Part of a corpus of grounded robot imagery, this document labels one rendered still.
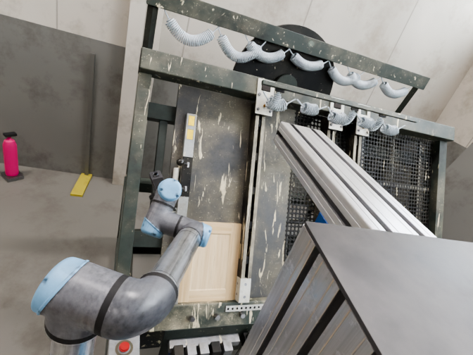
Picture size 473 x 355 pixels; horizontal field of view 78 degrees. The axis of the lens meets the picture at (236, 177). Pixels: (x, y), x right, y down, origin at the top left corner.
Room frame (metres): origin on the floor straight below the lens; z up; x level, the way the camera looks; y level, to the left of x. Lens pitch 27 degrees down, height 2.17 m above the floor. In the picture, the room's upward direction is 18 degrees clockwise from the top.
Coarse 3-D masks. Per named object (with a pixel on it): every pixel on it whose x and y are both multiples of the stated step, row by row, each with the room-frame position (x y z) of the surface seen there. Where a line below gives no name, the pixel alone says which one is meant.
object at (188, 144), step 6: (192, 114) 1.43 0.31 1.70; (186, 120) 1.41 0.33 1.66; (186, 126) 1.39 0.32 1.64; (192, 126) 1.40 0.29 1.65; (186, 132) 1.37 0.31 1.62; (186, 138) 1.36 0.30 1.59; (186, 144) 1.34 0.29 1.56; (192, 144) 1.36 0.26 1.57; (186, 150) 1.33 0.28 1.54; (192, 150) 1.35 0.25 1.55; (192, 156) 1.33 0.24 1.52; (180, 168) 1.30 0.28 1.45; (180, 174) 1.27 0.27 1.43; (180, 198) 1.21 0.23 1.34; (186, 198) 1.22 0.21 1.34; (180, 204) 1.20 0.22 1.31; (186, 204) 1.21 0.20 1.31; (180, 210) 1.18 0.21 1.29; (186, 210) 1.20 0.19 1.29; (186, 216) 1.18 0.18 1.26
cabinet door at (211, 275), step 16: (208, 224) 1.23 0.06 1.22; (224, 224) 1.27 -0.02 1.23; (240, 224) 1.31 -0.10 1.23; (208, 240) 1.20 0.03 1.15; (224, 240) 1.23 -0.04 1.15; (208, 256) 1.16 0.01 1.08; (224, 256) 1.19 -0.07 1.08; (192, 272) 1.09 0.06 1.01; (208, 272) 1.12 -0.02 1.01; (224, 272) 1.16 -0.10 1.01; (192, 288) 1.05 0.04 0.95; (208, 288) 1.09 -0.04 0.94; (224, 288) 1.12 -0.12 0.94
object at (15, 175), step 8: (8, 136) 2.50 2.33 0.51; (8, 144) 2.48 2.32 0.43; (16, 144) 2.56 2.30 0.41; (8, 152) 2.48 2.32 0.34; (16, 152) 2.54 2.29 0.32; (8, 160) 2.47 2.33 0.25; (16, 160) 2.53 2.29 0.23; (8, 168) 2.47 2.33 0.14; (16, 168) 2.52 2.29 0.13; (8, 176) 2.47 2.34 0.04; (16, 176) 2.51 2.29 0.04
